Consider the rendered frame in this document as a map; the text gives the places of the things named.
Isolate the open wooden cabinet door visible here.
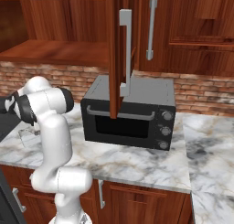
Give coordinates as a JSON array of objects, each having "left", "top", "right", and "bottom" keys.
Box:
[{"left": 104, "top": 0, "right": 137, "bottom": 120}]

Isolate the wooden base cabinet door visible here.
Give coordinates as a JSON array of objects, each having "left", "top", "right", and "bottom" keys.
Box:
[
  {"left": 97, "top": 179, "right": 192, "bottom": 224},
  {"left": 0, "top": 164, "right": 100, "bottom": 224}
]

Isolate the closed wooden cabinet door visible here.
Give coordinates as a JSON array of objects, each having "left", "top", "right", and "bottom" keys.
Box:
[{"left": 137, "top": 0, "right": 234, "bottom": 79}]

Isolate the black toaster oven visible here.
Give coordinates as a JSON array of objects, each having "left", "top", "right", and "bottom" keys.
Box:
[{"left": 80, "top": 74, "right": 177, "bottom": 152}]

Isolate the grey toaster oven knob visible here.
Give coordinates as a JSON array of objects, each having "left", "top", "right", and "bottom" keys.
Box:
[
  {"left": 161, "top": 110, "right": 174, "bottom": 122},
  {"left": 160, "top": 125, "right": 172, "bottom": 137},
  {"left": 158, "top": 140, "right": 170, "bottom": 151}
]

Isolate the black stove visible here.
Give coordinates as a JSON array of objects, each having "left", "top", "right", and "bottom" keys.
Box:
[{"left": 0, "top": 112, "right": 27, "bottom": 224}]

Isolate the grey toaster oven handle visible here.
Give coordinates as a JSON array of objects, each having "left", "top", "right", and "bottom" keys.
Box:
[{"left": 86, "top": 104, "right": 156, "bottom": 122}]

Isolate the grey cabinet door handle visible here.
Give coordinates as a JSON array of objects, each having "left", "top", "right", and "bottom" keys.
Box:
[{"left": 145, "top": 0, "right": 159, "bottom": 61}]

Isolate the grey base cabinet handle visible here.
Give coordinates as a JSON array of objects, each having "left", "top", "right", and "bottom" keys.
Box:
[
  {"left": 11, "top": 187, "right": 27, "bottom": 214},
  {"left": 97, "top": 179, "right": 106, "bottom": 210}
]

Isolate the open wooden wall cabinet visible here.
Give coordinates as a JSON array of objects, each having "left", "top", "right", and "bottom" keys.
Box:
[{"left": 0, "top": 0, "right": 112, "bottom": 69}]

